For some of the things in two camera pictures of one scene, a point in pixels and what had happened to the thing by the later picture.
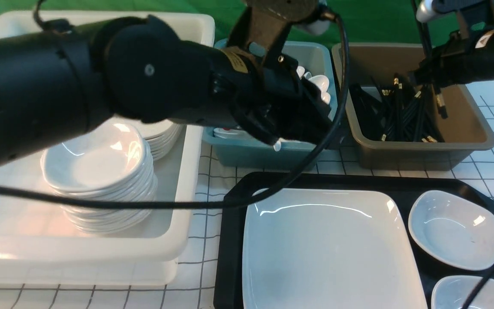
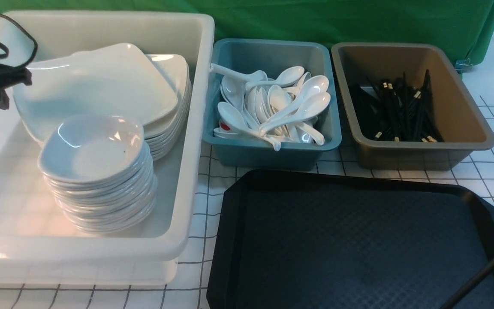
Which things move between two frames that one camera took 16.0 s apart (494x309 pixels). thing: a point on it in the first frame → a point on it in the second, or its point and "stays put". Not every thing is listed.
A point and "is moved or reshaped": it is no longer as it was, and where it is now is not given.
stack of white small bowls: (109, 159) stays put
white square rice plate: (322, 248) is moved or reshaped
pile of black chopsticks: (397, 112) stays put
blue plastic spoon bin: (313, 58) stays put
